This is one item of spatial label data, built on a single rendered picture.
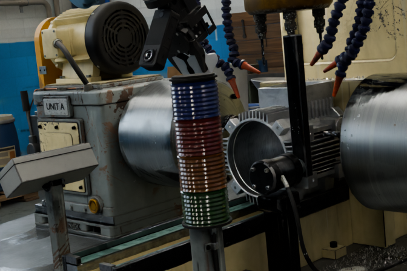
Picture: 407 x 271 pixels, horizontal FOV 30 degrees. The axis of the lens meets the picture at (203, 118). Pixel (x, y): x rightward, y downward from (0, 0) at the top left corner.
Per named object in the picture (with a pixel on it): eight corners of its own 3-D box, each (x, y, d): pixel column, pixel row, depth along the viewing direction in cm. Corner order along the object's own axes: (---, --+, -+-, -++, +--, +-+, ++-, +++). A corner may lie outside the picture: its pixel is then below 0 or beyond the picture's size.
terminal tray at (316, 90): (295, 114, 165) (292, 81, 164) (335, 115, 158) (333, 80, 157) (259, 123, 157) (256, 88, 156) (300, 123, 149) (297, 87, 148)
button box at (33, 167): (82, 180, 149) (72, 156, 150) (100, 164, 144) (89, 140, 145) (5, 199, 137) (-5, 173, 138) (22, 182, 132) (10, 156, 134)
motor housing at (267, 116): (286, 182, 170) (279, 97, 168) (358, 189, 156) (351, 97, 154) (225, 201, 156) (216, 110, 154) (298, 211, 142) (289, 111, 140)
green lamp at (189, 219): (206, 215, 100) (203, 181, 100) (240, 219, 96) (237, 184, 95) (174, 225, 96) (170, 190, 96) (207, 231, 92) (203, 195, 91)
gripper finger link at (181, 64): (220, 76, 149) (200, 37, 145) (203, 94, 146) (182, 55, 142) (209, 76, 152) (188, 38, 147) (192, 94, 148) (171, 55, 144)
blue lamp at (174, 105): (197, 113, 99) (194, 79, 98) (231, 114, 94) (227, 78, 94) (163, 120, 95) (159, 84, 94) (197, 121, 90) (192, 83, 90)
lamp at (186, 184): (203, 181, 100) (200, 147, 99) (237, 184, 95) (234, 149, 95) (170, 190, 96) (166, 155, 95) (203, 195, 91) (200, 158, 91)
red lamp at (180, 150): (200, 147, 99) (197, 113, 99) (234, 149, 95) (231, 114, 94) (166, 155, 95) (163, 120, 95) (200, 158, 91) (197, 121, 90)
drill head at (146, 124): (162, 170, 203) (152, 77, 200) (267, 179, 177) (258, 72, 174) (86, 190, 185) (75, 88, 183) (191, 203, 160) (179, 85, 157)
